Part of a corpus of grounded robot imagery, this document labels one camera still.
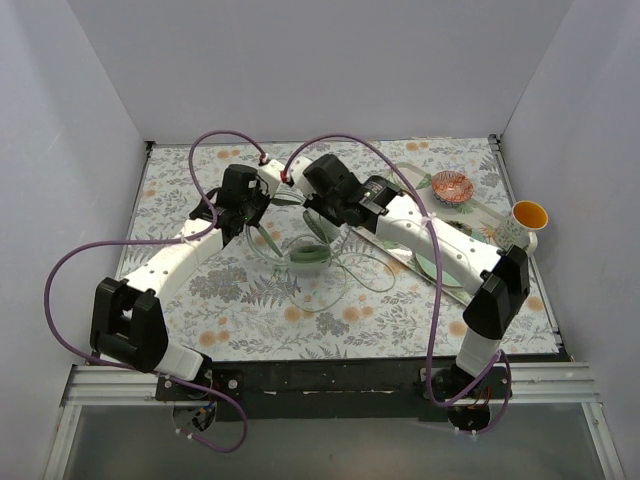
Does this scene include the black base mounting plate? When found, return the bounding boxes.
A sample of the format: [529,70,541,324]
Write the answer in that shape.
[154,355,506,424]

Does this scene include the mint green headphones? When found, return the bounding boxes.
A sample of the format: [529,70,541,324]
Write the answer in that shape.
[245,208,340,272]

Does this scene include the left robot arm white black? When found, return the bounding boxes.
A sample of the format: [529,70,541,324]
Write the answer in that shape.
[90,161,283,400]

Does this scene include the floral serving tray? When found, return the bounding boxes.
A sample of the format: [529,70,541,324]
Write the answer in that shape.
[349,162,521,307]

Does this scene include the mint green plate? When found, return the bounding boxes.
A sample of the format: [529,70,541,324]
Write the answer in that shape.
[414,220,486,290]

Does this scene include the purple cable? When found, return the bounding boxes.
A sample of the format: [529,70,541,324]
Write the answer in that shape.
[43,130,250,454]
[282,132,512,434]

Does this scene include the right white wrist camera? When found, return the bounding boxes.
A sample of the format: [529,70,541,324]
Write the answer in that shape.
[281,156,315,197]

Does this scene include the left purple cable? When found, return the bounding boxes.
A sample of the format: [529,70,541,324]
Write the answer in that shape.
[43,130,250,454]

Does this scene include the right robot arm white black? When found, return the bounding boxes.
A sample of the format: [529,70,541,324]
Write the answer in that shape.
[289,154,530,398]

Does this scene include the aluminium frame rail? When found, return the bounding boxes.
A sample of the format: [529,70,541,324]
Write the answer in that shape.
[40,363,161,480]

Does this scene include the white mug orange inside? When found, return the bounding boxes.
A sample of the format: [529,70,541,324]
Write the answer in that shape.
[494,200,549,257]

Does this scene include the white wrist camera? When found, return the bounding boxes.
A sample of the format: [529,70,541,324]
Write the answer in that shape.
[281,156,315,197]
[257,160,284,198]

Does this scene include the red patterned small bowl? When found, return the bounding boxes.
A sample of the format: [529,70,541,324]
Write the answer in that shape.
[431,170,474,207]

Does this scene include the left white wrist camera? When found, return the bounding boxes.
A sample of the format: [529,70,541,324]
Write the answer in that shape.
[257,160,284,198]

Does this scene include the floral table mat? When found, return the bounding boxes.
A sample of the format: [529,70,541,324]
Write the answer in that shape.
[98,137,560,365]

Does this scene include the mint green headphone cable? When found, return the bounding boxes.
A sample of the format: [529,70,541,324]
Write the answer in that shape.
[244,189,397,314]

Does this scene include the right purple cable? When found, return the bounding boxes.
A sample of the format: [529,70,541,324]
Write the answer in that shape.
[282,132,512,434]

